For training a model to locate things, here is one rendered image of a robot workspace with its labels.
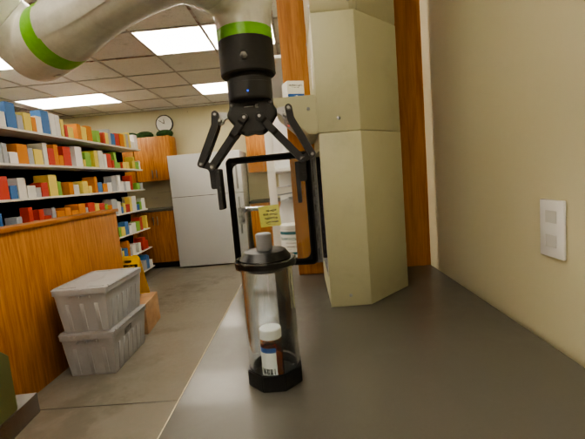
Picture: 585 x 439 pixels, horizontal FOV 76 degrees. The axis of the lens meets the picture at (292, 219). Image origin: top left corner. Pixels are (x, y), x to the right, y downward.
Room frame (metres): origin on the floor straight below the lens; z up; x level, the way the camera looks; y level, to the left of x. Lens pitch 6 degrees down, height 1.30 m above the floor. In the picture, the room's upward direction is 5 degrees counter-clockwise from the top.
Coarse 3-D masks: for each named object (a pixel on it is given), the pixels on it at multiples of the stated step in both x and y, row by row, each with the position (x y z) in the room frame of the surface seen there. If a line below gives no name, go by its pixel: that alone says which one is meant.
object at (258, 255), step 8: (264, 232) 0.66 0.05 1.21; (256, 240) 0.65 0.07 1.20; (264, 240) 0.64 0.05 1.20; (256, 248) 0.67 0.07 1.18; (264, 248) 0.64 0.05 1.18; (272, 248) 0.66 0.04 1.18; (280, 248) 0.65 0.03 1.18; (248, 256) 0.62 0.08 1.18; (256, 256) 0.62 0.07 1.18; (264, 256) 0.61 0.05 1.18; (272, 256) 0.62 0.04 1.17; (280, 256) 0.62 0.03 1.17; (288, 256) 0.64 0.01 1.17
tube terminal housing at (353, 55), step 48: (336, 48) 0.99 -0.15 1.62; (384, 48) 1.08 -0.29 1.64; (336, 96) 0.99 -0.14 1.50; (384, 96) 1.07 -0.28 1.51; (336, 144) 0.99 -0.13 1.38; (384, 144) 1.06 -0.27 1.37; (336, 192) 0.99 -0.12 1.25; (384, 192) 1.06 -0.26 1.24; (336, 240) 0.99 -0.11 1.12; (384, 240) 1.05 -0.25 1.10; (336, 288) 0.99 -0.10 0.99; (384, 288) 1.04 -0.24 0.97
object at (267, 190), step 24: (240, 168) 1.35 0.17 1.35; (264, 168) 1.33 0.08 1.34; (288, 168) 1.32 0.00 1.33; (240, 192) 1.35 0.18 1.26; (264, 192) 1.33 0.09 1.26; (288, 192) 1.32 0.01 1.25; (264, 216) 1.33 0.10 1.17; (288, 216) 1.32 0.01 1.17; (240, 240) 1.35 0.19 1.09; (288, 240) 1.32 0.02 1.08; (312, 264) 1.31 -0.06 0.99
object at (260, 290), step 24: (240, 264) 0.62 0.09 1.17; (264, 264) 0.60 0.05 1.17; (264, 288) 0.61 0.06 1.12; (288, 288) 0.63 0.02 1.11; (264, 312) 0.61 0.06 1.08; (288, 312) 0.62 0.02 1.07; (264, 336) 0.61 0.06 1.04; (288, 336) 0.62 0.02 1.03; (264, 360) 0.61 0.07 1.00; (288, 360) 0.62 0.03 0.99
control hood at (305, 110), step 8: (296, 96) 1.00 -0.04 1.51; (304, 96) 1.00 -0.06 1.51; (312, 96) 0.99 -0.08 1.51; (280, 104) 1.00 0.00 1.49; (296, 104) 1.00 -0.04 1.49; (304, 104) 1.00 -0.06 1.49; (312, 104) 0.99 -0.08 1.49; (296, 112) 1.00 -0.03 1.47; (304, 112) 1.00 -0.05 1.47; (312, 112) 0.99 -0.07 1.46; (280, 120) 1.26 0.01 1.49; (296, 120) 1.00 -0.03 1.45; (304, 120) 1.00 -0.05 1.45; (312, 120) 0.99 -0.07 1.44; (304, 128) 1.00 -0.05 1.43; (312, 128) 0.99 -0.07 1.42; (312, 136) 1.05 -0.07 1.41; (312, 144) 1.30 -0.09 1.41
